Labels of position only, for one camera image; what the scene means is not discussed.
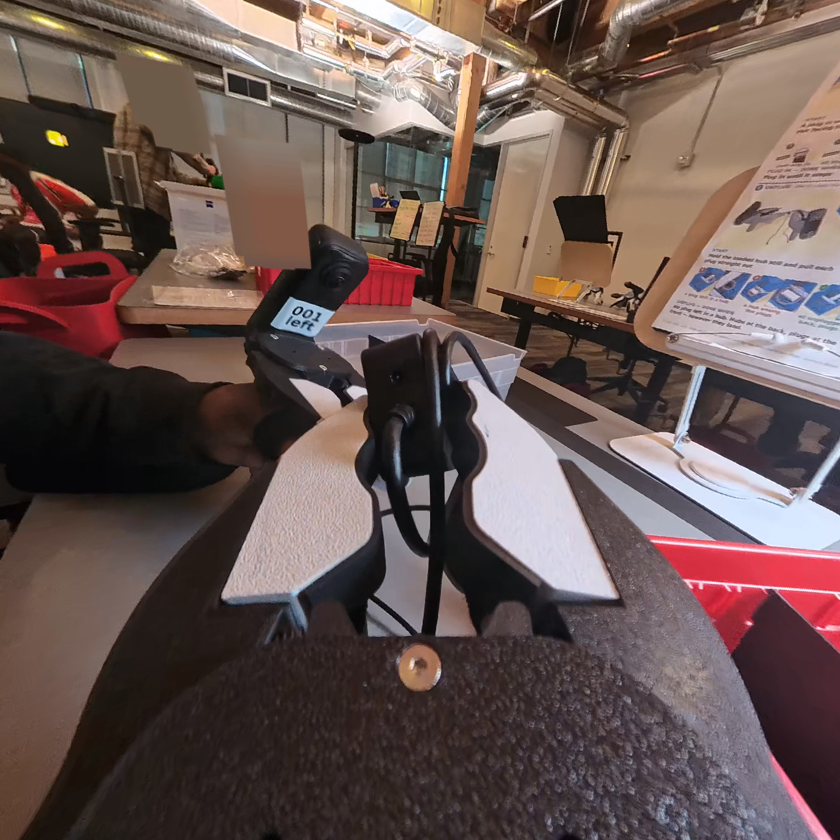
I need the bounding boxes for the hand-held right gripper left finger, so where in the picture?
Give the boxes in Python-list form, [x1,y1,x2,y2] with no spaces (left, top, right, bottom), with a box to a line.
[220,397,387,636]

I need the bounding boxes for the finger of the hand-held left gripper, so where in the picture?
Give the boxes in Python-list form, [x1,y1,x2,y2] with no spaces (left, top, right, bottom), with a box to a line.
[287,378,370,423]

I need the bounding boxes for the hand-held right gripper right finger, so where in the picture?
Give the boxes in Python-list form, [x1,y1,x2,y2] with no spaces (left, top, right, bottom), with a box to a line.
[444,379,622,635]

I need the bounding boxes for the black hub cable with plug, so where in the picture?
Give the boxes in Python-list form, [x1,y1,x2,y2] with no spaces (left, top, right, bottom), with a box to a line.
[354,327,508,636]

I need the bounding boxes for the clear plastic bin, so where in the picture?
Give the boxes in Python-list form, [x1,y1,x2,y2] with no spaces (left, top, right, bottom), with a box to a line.
[314,318,528,403]

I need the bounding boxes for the red plastic bin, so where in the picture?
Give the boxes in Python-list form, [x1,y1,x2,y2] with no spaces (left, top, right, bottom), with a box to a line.
[646,535,840,840]

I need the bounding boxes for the person's left forearm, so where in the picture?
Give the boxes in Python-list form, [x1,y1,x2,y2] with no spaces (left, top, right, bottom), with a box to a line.
[0,330,265,495]

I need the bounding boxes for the person's left hand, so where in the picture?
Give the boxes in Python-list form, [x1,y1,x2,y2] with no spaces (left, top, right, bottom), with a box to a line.
[196,381,309,471]

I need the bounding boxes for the long red divider bin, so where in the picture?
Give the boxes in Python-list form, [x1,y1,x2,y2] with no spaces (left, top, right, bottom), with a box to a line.
[255,256,425,307]

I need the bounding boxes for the clear plastic bag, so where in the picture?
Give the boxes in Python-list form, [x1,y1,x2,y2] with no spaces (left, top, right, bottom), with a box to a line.
[171,243,250,281]

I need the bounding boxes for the white poster stand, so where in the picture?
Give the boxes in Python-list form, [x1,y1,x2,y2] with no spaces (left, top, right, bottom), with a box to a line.
[608,330,840,508]

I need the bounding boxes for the white sign box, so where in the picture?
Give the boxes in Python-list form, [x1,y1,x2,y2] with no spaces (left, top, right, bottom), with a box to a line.
[159,180,235,252]

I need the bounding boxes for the whiteboard on stand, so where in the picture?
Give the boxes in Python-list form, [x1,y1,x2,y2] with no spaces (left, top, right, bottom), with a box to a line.
[415,199,447,249]
[388,198,422,242]

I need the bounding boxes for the dark-legged background table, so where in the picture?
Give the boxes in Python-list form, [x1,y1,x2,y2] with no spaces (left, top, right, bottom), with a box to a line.
[486,285,678,396]

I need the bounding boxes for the black floor lamp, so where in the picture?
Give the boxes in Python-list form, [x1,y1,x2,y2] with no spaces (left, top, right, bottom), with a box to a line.
[336,126,377,242]

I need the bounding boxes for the red basket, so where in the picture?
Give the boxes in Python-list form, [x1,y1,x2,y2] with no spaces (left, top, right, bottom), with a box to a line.
[0,251,140,360]

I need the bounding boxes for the black flat panel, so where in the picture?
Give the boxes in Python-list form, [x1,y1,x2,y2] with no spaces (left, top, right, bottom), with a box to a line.
[553,194,624,245]

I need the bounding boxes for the black screen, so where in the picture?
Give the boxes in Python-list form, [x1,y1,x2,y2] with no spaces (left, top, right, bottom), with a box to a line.
[0,96,119,209]

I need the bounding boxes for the silver ceiling ducts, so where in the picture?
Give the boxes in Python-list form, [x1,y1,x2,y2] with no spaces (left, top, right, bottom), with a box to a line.
[0,0,473,129]

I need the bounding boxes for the instruction poster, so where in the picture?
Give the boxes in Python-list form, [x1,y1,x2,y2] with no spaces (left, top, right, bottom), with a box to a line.
[651,75,840,350]

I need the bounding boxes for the wooden post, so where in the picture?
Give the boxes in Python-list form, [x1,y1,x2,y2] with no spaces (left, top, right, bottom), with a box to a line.
[440,52,488,311]

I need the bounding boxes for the metal duct pipes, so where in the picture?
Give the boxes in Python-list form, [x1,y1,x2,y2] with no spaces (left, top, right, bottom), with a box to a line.
[472,0,657,199]

